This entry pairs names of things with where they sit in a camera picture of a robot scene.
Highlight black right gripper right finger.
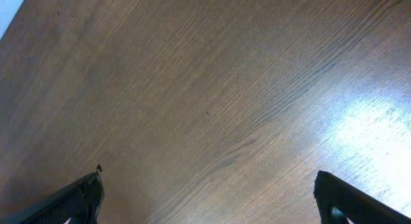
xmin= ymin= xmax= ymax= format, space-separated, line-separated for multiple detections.
xmin=314 ymin=171 xmax=410 ymax=224

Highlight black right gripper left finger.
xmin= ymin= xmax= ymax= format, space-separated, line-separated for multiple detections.
xmin=1 ymin=165 xmax=105 ymax=224

